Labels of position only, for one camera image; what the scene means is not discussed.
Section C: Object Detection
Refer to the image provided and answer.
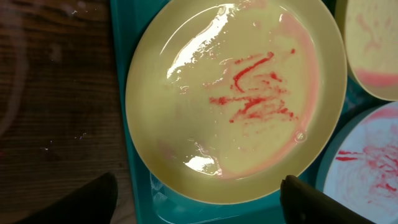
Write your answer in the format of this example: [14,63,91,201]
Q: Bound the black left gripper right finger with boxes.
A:
[280,175,372,224]

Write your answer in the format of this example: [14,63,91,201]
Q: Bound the yellow plate with ketchup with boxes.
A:
[126,1,347,205]

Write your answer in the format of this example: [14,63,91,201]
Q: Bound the teal plastic tray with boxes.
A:
[109,0,398,224]

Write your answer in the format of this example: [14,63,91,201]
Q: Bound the light blue plate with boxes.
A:
[315,102,397,223]

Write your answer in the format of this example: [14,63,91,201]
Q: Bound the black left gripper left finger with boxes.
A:
[17,172,118,224]

